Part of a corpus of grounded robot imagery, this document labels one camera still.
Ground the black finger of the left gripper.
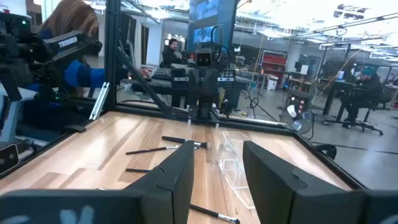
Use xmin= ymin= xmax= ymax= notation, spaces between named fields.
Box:
xmin=170 ymin=67 xmax=189 ymax=91
xmin=217 ymin=68 xmax=236 ymax=89

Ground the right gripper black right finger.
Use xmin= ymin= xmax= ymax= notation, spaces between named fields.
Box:
xmin=243 ymin=140 xmax=398 ymax=224

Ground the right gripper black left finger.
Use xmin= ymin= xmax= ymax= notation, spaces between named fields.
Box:
xmin=0 ymin=140 xmax=195 ymax=224

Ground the large fluffy powder brush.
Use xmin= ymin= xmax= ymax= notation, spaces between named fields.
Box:
xmin=189 ymin=203 xmax=241 ymax=224

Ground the black pen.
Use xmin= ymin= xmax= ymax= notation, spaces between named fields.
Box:
xmin=161 ymin=136 xmax=211 ymax=149

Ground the black keyboard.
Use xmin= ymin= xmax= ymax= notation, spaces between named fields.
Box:
xmin=151 ymin=67 xmax=172 ymax=80

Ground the person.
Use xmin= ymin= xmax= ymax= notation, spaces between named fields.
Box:
xmin=40 ymin=0 xmax=152 ymax=97
xmin=340 ymin=66 xmax=385 ymax=122
xmin=159 ymin=37 xmax=184 ymax=68

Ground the white bin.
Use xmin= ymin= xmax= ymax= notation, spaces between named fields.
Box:
xmin=266 ymin=76 xmax=279 ymax=91

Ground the black makeup pencil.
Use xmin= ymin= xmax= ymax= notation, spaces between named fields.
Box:
xmin=126 ymin=145 xmax=180 ymax=156

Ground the red storage shelf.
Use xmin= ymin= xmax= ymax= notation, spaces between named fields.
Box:
xmin=261 ymin=51 xmax=287 ymax=78

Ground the clear acrylic organizer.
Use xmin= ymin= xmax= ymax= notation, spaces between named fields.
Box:
xmin=216 ymin=130 xmax=259 ymax=210

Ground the round floor fan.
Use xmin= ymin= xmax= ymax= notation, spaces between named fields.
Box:
xmin=280 ymin=90 xmax=314 ymax=135

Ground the black office chair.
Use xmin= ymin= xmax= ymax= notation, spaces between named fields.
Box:
xmin=341 ymin=105 xmax=385 ymax=136

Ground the black work desk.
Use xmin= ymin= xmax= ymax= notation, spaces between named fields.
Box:
xmin=322 ymin=79 xmax=368 ymax=125

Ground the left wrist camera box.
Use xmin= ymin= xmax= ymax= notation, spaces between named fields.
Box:
xmin=195 ymin=48 xmax=213 ymax=68

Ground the black left wrist camera cable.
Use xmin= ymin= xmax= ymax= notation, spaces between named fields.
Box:
xmin=210 ymin=24 xmax=233 ymax=68

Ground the large wall display screen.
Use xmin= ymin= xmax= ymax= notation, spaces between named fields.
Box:
xmin=187 ymin=0 xmax=238 ymax=52

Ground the white metal bracket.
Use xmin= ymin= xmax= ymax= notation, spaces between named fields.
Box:
xmin=89 ymin=82 xmax=110 ymax=121

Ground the table-level camera box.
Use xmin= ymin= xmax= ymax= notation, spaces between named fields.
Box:
xmin=0 ymin=143 xmax=20 ymax=175

